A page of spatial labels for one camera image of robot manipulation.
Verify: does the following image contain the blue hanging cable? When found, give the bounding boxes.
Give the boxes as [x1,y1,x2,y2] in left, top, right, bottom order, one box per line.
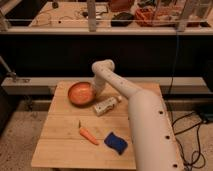
[167,32,181,98]

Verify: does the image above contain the white plastic bottle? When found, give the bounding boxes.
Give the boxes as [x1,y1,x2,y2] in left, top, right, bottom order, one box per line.
[93,96,122,117]

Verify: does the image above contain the wooden table board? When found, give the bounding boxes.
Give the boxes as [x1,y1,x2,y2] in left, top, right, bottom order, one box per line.
[30,80,185,171]

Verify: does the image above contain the orange toy carrot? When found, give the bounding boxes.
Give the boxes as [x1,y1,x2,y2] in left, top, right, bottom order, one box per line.
[78,124,99,145]

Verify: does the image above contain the orange ceramic bowl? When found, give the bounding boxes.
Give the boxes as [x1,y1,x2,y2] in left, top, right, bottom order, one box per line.
[68,82,96,106]

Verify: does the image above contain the orange crate on bench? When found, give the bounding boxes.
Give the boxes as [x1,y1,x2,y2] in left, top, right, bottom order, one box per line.
[135,8,175,27]

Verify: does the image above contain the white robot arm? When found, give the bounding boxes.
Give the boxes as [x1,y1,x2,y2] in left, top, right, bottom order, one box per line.
[92,60,183,171]

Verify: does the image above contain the black object on bench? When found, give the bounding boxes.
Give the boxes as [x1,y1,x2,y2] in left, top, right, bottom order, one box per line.
[111,12,134,27]

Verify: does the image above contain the black floor cables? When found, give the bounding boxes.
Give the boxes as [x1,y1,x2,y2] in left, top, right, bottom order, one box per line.
[170,111,209,171]

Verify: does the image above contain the metal clamp at left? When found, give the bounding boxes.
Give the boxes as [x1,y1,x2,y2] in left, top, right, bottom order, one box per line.
[0,55,31,84]

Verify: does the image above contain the blue sponge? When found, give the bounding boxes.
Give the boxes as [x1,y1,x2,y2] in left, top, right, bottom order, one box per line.
[104,132,128,155]

